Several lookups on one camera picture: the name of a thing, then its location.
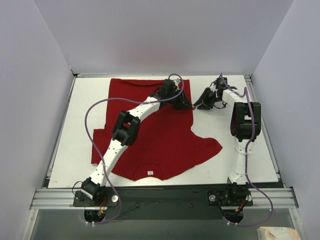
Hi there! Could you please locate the red t-shirt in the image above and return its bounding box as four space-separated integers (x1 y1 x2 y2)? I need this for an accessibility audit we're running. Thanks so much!
91 78 223 181

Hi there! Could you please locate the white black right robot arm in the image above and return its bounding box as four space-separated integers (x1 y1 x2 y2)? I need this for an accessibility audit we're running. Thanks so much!
193 75 262 185

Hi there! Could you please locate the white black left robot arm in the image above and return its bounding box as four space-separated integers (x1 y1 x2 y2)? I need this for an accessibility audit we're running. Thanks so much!
80 73 192 206

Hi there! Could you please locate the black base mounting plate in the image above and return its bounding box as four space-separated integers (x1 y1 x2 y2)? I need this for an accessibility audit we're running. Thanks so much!
72 184 253 223

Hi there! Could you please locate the beige tissue pack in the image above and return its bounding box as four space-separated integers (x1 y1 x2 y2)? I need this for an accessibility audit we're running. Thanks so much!
257 226 301 240

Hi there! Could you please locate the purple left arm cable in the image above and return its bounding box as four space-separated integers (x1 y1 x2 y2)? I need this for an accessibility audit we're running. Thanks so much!
84 72 186 225

